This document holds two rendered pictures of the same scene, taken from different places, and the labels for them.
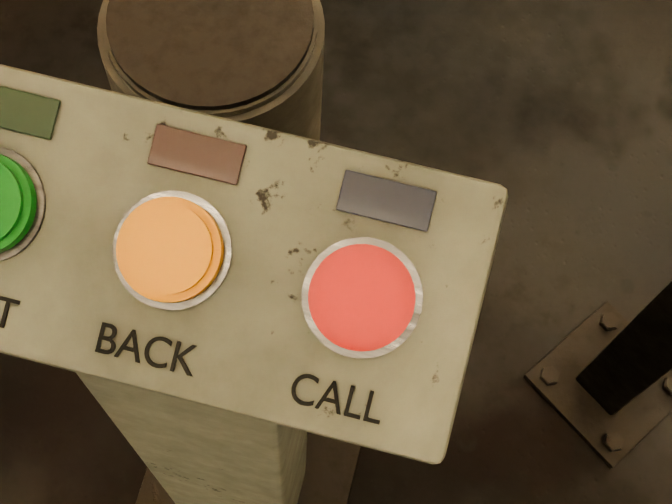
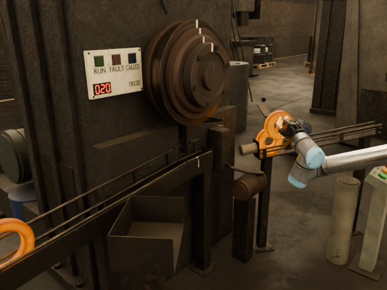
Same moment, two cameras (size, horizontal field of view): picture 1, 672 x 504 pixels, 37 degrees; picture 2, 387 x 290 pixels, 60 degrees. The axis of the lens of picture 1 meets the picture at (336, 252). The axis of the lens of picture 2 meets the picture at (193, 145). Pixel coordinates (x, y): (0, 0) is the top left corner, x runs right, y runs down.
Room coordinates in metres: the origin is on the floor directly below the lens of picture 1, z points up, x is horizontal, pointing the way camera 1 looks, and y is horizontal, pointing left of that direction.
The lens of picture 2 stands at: (0.15, 1.93, 1.31)
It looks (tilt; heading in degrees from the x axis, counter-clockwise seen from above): 19 degrees down; 302
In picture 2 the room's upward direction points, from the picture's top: 1 degrees counter-clockwise
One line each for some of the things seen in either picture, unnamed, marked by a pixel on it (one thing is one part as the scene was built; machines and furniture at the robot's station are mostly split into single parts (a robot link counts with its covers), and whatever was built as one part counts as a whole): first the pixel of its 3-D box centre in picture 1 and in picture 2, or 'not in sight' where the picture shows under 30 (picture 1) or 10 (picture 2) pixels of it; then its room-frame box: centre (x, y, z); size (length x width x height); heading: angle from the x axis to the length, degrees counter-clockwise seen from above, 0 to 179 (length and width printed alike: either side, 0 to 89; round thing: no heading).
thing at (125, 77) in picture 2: not in sight; (116, 72); (1.13, 0.94, 1.15); 0.26 x 0.02 x 0.18; 81
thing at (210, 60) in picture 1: (237, 220); (342, 221); (0.31, 0.08, 0.26); 0.12 x 0.12 x 0.52
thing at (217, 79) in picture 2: not in sight; (208, 76); (0.88, 0.64, 1.11); 0.28 x 0.06 x 0.28; 81
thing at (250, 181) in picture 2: not in sight; (247, 216); (0.79, 0.32, 0.27); 0.22 x 0.13 x 0.53; 81
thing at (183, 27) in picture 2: not in sight; (192, 74); (0.97, 0.62, 1.11); 0.47 x 0.06 x 0.47; 81
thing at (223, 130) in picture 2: not in sight; (218, 149); (0.95, 0.39, 0.68); 0.11 x 0.08 x 0.24; 171
